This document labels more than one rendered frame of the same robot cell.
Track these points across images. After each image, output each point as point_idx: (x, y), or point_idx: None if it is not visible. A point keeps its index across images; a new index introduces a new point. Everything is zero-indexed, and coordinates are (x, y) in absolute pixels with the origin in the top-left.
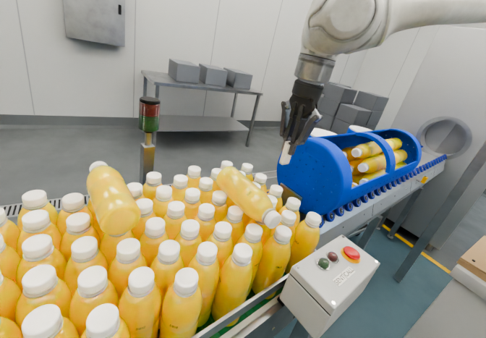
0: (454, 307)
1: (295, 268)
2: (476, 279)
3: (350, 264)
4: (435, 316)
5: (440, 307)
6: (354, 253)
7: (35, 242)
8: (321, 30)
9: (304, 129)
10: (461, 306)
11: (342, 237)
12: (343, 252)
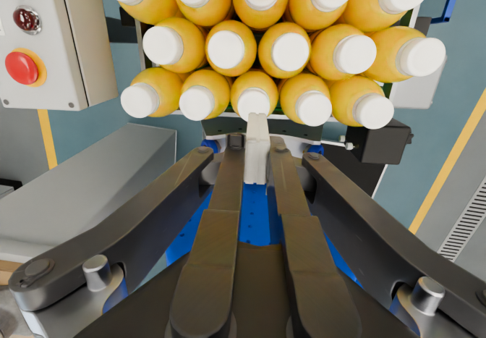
0: (68, 224)
1: None
2: (30, 258)
3: (9, 43)
4: (91, 208)
5: (84, 217)
6: (14, 66)
7: None
8: None
9: (162, 189)
10: (60, 228)
11: (69, 100)
12: (35, 60)
